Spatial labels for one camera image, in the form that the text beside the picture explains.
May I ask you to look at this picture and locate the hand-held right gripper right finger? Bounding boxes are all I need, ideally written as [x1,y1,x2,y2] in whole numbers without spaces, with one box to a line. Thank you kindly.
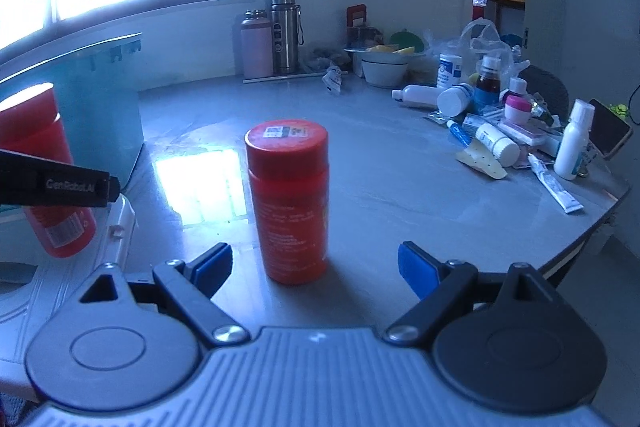
[383,241,564,349]

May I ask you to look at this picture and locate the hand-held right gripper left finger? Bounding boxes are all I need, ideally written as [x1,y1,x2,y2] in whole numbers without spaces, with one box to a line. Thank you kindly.
[75,242,251,351]

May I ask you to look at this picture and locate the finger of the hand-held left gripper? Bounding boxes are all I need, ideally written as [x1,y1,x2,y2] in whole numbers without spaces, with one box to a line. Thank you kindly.
[0,149,121,208]

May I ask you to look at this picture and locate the red bottle with barcode label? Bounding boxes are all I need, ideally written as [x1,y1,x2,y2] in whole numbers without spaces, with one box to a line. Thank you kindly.
[0,83,97,259]

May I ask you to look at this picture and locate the white plastic box lid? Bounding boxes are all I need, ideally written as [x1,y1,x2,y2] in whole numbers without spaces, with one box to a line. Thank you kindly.
[0,194,137,400]

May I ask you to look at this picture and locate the teal plastic storage box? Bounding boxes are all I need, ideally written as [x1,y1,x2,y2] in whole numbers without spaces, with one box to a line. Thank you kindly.
[0,32,146,196]

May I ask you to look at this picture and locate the red bottle with lid sticker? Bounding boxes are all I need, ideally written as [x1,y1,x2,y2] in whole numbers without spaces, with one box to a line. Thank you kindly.
[244,119,330,286]

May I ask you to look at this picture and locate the grey desktop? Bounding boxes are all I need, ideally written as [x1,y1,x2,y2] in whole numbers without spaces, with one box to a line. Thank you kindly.
[115,69,632,331]

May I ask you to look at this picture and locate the yellow perforated strip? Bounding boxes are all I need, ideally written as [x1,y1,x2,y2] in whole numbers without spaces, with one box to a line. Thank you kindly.
[455,141,509,180]

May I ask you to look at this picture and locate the blue ointment tube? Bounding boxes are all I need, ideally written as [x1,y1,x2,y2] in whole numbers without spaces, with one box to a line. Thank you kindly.
[446,118,474,147]

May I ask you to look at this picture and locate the small white pill bottle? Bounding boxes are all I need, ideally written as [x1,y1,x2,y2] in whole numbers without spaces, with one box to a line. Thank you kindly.
[474,122,521,168]

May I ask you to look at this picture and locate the white ointment tube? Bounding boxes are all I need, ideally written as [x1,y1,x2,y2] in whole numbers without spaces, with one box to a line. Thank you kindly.
[528,154,585,215]

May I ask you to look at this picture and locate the wide white medicine bottle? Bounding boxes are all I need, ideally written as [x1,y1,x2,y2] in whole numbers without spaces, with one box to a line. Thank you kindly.
[437,83,476,118]

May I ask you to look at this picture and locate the plain white bottle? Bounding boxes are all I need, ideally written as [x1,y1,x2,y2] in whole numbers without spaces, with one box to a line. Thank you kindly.
[391,85,446,109]

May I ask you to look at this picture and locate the flat pink box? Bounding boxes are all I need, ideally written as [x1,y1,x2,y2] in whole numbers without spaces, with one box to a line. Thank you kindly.
[499,121,547,146]

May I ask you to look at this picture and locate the pink jar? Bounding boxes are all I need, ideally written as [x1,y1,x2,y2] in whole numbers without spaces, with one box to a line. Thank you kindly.
[503,96,532,124]

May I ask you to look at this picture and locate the brown syrup bottle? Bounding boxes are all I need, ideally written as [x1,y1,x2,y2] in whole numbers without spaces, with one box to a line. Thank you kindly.
[473,56,503,110]

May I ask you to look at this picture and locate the white bowl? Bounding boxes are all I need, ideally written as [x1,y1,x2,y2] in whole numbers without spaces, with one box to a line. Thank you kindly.
[360,57,410,89]

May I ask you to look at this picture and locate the white bottle with blue label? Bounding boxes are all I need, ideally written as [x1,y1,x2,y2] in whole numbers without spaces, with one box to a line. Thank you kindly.
[436,53,465,90]

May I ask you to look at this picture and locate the metal stick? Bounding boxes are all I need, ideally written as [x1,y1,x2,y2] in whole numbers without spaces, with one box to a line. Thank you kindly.
[243,71,326,84]

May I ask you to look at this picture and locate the tall white spray bottle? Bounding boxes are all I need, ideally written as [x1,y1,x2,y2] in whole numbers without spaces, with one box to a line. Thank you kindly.
[553,99,596,182]

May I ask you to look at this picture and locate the crumpled wrapper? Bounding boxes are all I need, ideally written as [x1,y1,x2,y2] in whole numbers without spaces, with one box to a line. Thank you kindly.
[321,61,346,96]

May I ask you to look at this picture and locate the pink water bottle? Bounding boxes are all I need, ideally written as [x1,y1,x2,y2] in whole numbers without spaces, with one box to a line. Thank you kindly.
[241,10,274,79]

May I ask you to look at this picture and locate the dark chair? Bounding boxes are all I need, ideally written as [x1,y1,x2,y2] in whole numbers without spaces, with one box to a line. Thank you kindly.
[519,65,570,118]

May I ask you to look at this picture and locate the green round lid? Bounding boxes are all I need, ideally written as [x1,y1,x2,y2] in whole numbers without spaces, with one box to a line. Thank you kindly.
[389,30,426,53]

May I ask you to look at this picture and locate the smartphone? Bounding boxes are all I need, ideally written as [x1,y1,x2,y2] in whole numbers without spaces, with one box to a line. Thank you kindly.
[585,98,634,158]

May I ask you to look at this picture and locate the stainless steel thermos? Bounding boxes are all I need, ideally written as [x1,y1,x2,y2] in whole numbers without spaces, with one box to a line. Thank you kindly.
[270,0,304,74]

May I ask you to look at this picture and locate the clear plastic bag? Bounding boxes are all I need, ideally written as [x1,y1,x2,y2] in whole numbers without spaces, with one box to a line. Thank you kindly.
[458,19,531,82]

